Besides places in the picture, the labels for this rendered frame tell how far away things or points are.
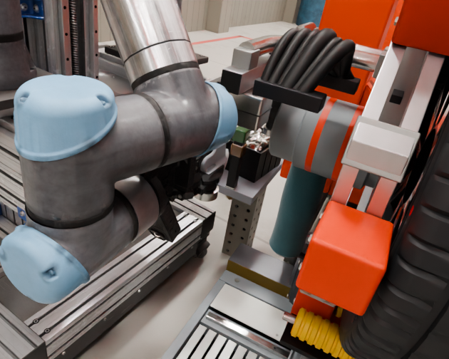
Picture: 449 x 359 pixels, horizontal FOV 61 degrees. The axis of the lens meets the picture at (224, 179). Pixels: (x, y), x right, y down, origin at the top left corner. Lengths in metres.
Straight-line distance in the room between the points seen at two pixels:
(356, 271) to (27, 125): 0.31
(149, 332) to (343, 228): 1.05
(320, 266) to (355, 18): 0.78
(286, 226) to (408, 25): 0.58
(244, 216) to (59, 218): 1.23
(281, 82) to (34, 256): 0.34
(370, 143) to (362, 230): 0.09
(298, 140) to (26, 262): 0.47
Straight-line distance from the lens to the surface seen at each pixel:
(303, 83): 0.50
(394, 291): 0.46
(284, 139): 0.69
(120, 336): 1.38
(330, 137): 0.66
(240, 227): 1.57
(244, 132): 1.16
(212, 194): 0.65
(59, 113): 0.30
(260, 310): 1.40
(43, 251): 0.35
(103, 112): 0.31
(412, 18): 0.47
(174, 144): 0.37
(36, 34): 1.12
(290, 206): 0.91
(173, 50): 0.40
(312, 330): 0.80
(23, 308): 1.22
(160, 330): 1.40
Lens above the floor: 1.12
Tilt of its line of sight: 31 degrees down
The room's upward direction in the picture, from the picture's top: 10 degrees clockwise
